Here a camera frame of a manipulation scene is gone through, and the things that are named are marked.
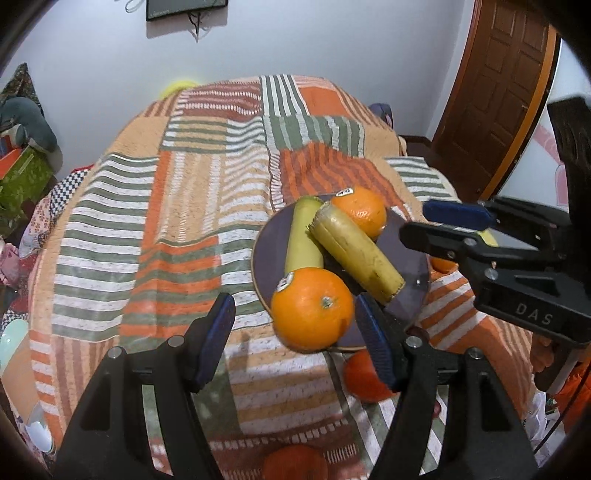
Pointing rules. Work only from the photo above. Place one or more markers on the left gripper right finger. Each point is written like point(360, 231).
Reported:
point(483, 438)

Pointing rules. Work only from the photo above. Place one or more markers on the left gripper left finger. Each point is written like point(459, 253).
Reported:
point(107, 438)

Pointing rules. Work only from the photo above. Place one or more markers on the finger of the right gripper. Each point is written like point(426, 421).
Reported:
point(468, 250)
point(499, 211)

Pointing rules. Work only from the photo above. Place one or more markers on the smooth red tomato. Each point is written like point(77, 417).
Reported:
point(361, 379)

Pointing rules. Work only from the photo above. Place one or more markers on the long yellow banana piece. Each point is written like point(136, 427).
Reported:
point(358, 255)

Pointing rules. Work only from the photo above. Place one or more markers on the red tomato with stem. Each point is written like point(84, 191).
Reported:
point(295, 462)

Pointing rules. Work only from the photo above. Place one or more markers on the large orange with sticker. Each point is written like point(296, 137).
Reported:
point(312, 308)

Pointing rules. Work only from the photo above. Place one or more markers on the small mandarin by plate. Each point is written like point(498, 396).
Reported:
point(442, 265)

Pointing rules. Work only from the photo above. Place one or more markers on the white wardrobe with hearts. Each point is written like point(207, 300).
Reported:
point(539, 175)

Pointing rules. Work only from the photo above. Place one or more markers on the orange on plate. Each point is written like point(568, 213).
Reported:
point(364, 207)

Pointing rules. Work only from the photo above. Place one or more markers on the light green round plate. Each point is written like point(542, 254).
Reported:
point(12, 336)

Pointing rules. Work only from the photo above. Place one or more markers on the short yellow banana piece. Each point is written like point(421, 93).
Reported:
point(302, 251)

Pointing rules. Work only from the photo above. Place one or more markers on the brown wooden door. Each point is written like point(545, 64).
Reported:
point(502, 84)

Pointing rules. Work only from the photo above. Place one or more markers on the dark purple round plate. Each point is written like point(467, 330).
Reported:
point(269, 254)

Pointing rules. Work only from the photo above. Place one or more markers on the striped patchwork bedspread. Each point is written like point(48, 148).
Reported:
point(129, 252)

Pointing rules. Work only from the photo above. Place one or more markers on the green storage box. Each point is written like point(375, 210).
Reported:
point(25, 174)

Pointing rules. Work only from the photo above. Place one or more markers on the yellow foam tube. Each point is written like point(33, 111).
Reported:
point(177, 86)

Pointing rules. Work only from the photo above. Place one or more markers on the grey plush toy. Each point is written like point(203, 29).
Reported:
point(23, 122)

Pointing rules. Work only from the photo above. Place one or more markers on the small wall monitor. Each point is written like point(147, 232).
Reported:
point(157, 9)

